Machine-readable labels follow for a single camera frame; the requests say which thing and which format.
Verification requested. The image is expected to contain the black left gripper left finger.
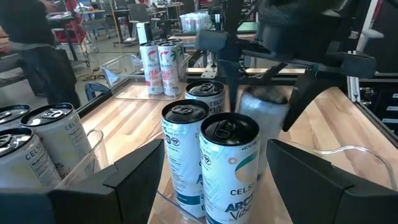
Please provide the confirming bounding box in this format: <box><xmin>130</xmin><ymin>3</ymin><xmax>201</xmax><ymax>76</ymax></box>
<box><xmin>102</xmin><ymin>139</ymin><xmax>165</xmax><ymax>224</ymax></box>

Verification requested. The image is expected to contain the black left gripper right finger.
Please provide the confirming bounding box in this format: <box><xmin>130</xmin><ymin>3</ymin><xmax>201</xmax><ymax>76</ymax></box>
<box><xmin>266</xmin><ymin>139</ymin><xmax>355</xmax><ymax>224</ymax></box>

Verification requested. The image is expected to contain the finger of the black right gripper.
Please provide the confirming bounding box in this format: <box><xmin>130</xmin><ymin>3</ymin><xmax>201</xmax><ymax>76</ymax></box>
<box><xmin>281</xmin><ymin>73</ymin><xmax>321</xmax><ymax>133</ymax></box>
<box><xmin>217</xmin><ymin>58</ymin><xmax>243</xmax><ymax>113</ymax></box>

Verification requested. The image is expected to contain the white can blue palm print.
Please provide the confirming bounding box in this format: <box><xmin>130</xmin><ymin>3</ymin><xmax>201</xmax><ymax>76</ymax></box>
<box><xmin>238</xmin><ymin>86</ymin><xmax>290</xmax><ymax>175</ymax></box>
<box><xmin>160</xmin><ymin>98</ymin><xmax>211</xmax><ymax>218</ymax></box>
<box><xmin>184</xmin><ymin>80</ymin><xmax>226</xmax><ymax>115</ymax></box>
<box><xmin>198</xmin><ymin>112</ymin><xmax>261</xmax><ymax>224</ymax></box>

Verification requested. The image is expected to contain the clear plastic bin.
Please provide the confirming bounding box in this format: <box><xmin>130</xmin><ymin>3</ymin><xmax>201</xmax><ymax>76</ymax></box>
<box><xmin>99</xmin><ymin>52</ymin><xmax>191</xmax><ymax>101</ymax></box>
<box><xmin>54</xmin><ymin>128</ymin><xmax>109</xmax><ymax>190</ymax></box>
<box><xmin>155</xmin><ymin>139</ymin><xmax>398</xmax><ymax>224</ymax></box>

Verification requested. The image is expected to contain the shrink-wrapped can pack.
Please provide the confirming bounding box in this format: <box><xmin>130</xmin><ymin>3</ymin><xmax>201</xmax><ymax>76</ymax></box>
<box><xmin>179</xmin><ymin>12</ymin><xmax>213</xmax><ymax>32</ymax></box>

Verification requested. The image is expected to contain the white box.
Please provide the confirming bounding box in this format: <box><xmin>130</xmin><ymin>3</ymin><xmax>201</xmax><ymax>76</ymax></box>
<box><xmin>136</xmin><ymin>21</ymin><xmax>153</xmax><ymax>44</ymax></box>

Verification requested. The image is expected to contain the blue floor object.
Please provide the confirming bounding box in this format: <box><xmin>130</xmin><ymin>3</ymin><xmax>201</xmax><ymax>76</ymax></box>
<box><xmin>84</xmin><ymin>82</ymin><xmax>111</xmax><ymax>102</ymax></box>

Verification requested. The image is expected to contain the black office chair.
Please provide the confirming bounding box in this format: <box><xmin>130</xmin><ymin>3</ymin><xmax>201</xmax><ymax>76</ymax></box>
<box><xmin>127</xmin><ymin>2</ymin><xmax>162</xmax><ymax>44</ymax></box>

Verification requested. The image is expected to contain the red tool cart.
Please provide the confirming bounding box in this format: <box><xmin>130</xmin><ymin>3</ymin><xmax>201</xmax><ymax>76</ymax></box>
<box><xmin>51</xmin><ymin>0</ymin><xmax>91</xmax><ymax>68</ymax></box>

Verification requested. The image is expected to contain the person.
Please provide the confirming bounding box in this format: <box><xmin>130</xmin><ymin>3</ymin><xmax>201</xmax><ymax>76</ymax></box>
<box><xmin>0</xmin><ymin>0</ymin><xmax>81</xmax><ymax>109</ymax></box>

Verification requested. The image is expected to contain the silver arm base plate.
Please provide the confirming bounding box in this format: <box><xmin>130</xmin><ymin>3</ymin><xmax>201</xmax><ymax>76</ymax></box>
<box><xmin>201</xmin><ymin>52</ymin><xmax>219</xmax><ymax>79</ymax></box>

